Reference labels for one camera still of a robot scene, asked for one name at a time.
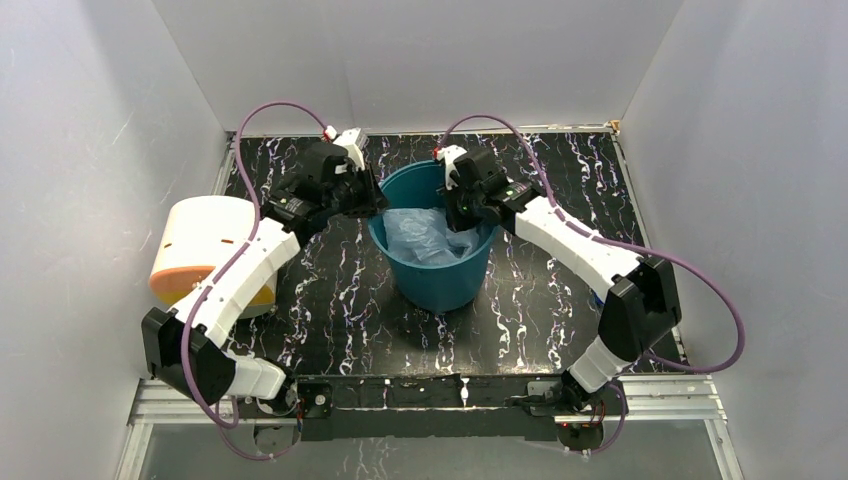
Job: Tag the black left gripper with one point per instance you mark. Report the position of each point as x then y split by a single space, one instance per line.
374 201

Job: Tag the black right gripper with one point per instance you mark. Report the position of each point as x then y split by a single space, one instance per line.
459 223

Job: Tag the light blue plastic bag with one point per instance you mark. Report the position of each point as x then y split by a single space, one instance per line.
422 237

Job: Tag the teal plastic trash bin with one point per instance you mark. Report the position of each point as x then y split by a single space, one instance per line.
436 289

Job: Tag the cream orange round container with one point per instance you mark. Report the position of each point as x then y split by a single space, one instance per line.
200 234

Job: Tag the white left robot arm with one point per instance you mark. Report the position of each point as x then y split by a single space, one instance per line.
183 345

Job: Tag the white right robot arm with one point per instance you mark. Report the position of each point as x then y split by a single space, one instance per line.
638 293

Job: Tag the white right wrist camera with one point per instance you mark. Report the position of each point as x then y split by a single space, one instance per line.
447 157

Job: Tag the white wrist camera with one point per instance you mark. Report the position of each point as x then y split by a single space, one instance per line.
447 157
352 140

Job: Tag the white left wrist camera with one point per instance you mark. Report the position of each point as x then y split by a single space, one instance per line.
352 140

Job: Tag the black front mounting rail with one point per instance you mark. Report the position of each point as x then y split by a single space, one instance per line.
535 407

